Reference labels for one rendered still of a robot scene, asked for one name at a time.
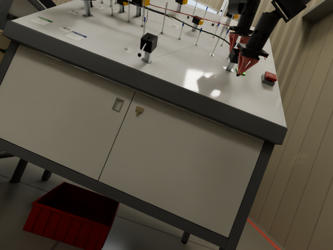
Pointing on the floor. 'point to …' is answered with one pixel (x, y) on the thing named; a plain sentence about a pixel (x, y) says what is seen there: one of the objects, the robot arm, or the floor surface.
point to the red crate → (73, 216)
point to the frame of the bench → (259, 169)
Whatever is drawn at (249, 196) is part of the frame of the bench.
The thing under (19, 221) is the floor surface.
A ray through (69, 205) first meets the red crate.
